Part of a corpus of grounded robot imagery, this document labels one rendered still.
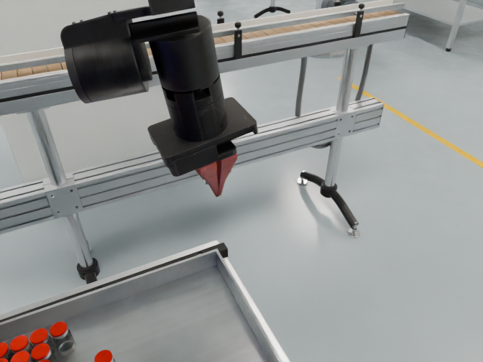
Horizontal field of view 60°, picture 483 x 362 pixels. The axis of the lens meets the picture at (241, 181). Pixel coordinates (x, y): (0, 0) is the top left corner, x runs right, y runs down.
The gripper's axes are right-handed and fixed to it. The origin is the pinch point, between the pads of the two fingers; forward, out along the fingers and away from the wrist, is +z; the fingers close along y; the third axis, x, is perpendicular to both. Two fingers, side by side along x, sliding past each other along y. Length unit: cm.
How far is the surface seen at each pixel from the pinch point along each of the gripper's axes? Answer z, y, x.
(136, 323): 17.8, 15.4, 0.1
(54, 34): 24, 13, -143
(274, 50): 29, -51, -82
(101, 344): 17.1, 20.2, 1.2
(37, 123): 28, 26, -85
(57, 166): 44, 27, -85
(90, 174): 53, 19, -86
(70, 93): 21, 14, -82
